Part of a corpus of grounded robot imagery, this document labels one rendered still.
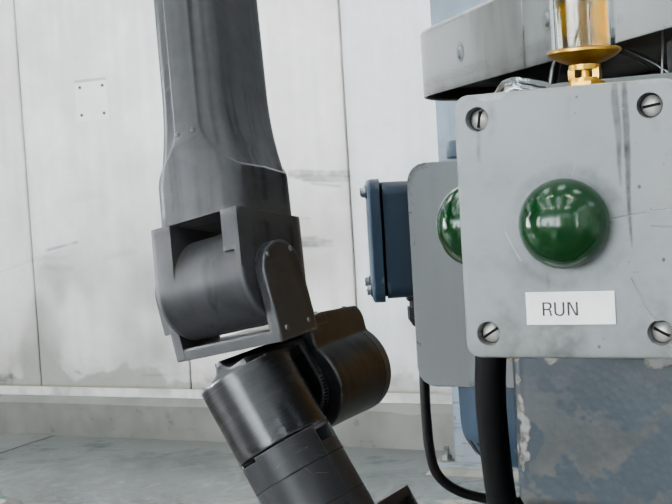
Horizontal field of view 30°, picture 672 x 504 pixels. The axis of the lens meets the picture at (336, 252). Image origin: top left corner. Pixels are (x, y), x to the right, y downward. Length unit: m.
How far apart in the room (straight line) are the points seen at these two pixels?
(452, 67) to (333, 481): 0.33
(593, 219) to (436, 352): 0.51
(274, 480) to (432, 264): 0.26
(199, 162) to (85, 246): 6.34
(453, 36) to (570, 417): 0.47
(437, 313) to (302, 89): 5.44
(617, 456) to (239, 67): 0.37
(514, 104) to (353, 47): 5.79
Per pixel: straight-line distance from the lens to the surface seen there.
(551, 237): 0.41
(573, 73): 0.50
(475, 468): 5.61
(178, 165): 0.73
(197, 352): 0.73
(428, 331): 0.91
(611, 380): 0.47
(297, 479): 0.70
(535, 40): 0.76
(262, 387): 0.71
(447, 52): 0.91
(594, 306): 0.42
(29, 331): 7.35
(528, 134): 0.42
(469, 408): 0.96
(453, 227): 0.44
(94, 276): 7.03
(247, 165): 0.71
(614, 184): 0.42
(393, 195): 0.92
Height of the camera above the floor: 1.30
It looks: 3 degrees down
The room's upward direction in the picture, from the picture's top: 3 degrees counter-clockwise
